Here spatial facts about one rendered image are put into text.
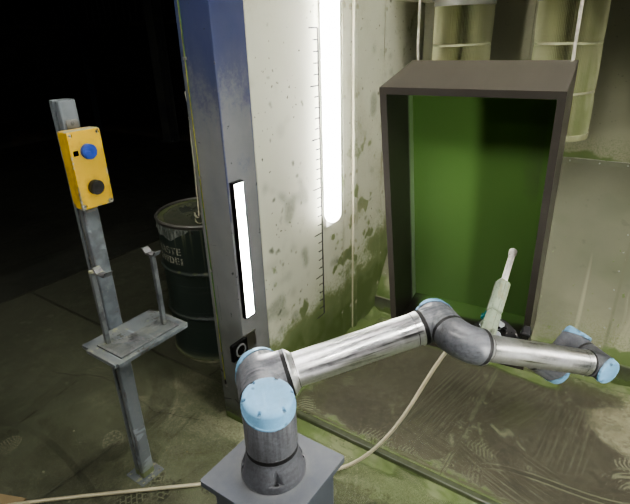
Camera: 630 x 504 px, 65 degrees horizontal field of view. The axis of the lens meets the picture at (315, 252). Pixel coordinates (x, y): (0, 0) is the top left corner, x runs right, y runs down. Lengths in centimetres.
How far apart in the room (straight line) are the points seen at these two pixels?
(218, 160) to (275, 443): 112
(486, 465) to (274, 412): 134
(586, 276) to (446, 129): 137
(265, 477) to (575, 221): 237
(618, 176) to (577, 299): 74
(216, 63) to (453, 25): 154
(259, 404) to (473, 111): 141
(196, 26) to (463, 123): 110
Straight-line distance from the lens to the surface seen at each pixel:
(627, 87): 327
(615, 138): 331
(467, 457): 251
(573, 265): 318
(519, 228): 234
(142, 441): 244
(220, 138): 199
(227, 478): 159
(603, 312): 314
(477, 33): 307
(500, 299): 194
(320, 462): 160
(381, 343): 158
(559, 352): 180
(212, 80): 197
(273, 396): 141
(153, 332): 198
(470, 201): 232
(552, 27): 293
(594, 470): 264
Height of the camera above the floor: 180
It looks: 24 degrees down
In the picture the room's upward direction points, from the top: 2 degrees counter-clockwise
